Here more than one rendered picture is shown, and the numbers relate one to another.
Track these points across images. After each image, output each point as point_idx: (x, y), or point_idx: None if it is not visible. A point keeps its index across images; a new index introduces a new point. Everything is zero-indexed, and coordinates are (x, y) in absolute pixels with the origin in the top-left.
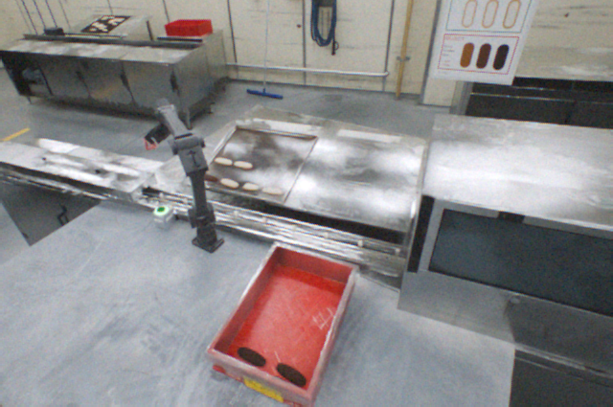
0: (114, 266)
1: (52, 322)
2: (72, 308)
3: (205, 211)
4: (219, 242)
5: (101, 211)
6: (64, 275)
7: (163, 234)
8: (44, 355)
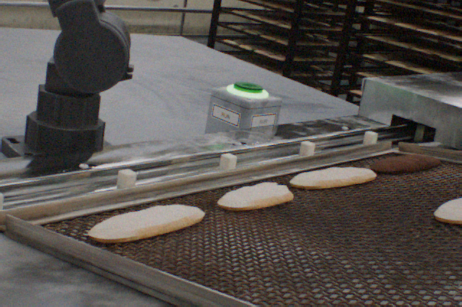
0: (123, 89)
1: (39, 51)
2: (49, 59)
3: None
4: (19, 152)
5: None
6: (154, 71)
7: (188, 135)
8: None
